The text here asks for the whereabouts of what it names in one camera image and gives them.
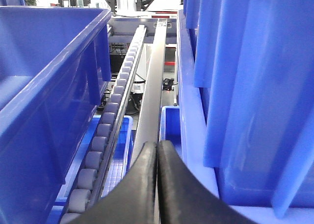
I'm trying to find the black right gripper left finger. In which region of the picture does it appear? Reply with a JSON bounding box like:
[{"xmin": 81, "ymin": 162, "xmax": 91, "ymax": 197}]
[{"xmin": 71, "ymin": 142, "xmax": 157, "ymax": 224}]

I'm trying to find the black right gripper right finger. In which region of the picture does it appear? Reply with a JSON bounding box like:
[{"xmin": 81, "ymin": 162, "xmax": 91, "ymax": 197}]
[{"xmin": 157, "ymin": 140, "xmax": 253, "ymax": 224}]

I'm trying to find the blue bin right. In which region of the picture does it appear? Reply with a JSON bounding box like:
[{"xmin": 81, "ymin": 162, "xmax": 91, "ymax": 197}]
[{"xmin": 178, "ymin": 0, "xmax": 314, "ymax": 224}]

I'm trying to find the blue target bin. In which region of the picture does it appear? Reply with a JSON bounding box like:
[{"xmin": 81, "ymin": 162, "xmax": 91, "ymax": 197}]
[{"xmin": 0, "ymin": 6, "xmax": 111, "ymax": 224}]

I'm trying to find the gray roller conveyor rail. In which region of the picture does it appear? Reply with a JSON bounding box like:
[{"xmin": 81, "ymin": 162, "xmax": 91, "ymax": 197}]
[{"xmin": 59, "ymin": 25, "xmax": 146, "ymax": 224}]

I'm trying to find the steel divider rail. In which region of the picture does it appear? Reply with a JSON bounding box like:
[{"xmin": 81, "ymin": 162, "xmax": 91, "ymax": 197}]
[{"xmin": 130, "ymin": 19, "xmax": 167, "ymax": 166}]

